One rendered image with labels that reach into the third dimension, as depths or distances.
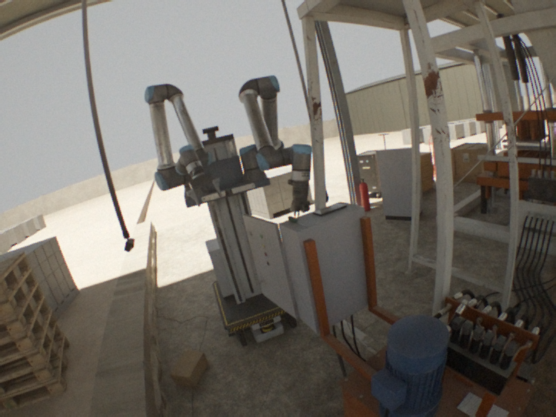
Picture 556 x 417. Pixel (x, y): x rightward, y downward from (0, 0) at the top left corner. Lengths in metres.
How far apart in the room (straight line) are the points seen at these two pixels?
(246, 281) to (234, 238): 0.42
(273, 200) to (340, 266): 4.63
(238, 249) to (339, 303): 1.19
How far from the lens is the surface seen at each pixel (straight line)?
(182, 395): 2.40
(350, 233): 1.40
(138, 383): 2.16
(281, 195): 6.04
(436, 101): 1.16
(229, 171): 2.20
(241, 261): 2.46
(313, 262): 1.27
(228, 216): 2.33
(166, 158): 1.94
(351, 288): 1.53
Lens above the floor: 1.67
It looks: 14 degrees down
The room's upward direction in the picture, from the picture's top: 12 degrees counter-clockwise
